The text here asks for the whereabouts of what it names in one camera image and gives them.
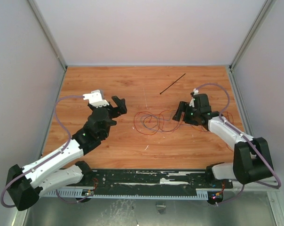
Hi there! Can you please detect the long red wire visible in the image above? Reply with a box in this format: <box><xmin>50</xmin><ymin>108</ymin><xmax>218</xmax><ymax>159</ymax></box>
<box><xmin>134</xmin><ymin>110</ymin><xmax>204</xmax><ymax>136</ymax></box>

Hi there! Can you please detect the black zip tie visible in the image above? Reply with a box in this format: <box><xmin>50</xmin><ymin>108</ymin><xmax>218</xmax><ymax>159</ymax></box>
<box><xmin>159</xmin><ymin>73</ymin><xmax>186</xmax><ymax>95</ymax></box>

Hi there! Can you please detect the dark purple wire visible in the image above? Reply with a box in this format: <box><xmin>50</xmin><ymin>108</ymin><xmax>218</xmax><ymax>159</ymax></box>
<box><xmin>142</xmin><ymin>113</ymin><xmax>192</xmax><ymax>134</ymax></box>

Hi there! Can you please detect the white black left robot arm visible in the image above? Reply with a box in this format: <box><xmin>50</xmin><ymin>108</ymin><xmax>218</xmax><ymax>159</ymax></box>
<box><xmin>0</xmin><ymin>90</ymin><xmax>127</xmax><ymax>211</ymax></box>

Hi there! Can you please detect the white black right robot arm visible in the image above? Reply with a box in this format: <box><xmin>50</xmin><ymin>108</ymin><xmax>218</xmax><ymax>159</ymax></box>
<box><xmin>173</xmin><ymin>94</ymin><xmax>275</xmax><ymax>187</ymax></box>

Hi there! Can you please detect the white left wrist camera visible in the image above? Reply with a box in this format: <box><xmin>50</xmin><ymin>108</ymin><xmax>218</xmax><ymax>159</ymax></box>
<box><xmin>83</xmin><ymin>89</ymin><xmax>110</xmax><ymax>108</ymax></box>

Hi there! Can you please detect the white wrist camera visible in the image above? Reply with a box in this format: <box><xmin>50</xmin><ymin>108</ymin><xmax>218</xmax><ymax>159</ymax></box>
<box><xmin>83</xmin><ymin>89</ymin><xmax>110</xmax><ymax>108</ymax></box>
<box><xmin>189</xmin><ymin>88</ymin><xmax>199</xmax><ymax>108</ymax></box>

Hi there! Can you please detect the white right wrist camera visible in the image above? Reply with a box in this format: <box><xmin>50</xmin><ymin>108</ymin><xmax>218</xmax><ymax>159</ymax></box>
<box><xmin>189</xmin><ymin>88</ymin><xmax>199</xmax><ymax>108</ymax></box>

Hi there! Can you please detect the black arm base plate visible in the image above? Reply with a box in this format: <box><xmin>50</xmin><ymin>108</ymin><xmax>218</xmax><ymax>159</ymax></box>
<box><xmin>65</xmin><ymin>168</ymin><xmax>234</xmax><ymax>196</ymax></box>

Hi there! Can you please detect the grey slotted cable duct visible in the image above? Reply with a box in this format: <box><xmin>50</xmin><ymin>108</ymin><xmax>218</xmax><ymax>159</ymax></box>
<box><xmin>45</xmin><ymin>186</ymin><xmax>208</xmax><ymax>201</ymax></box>

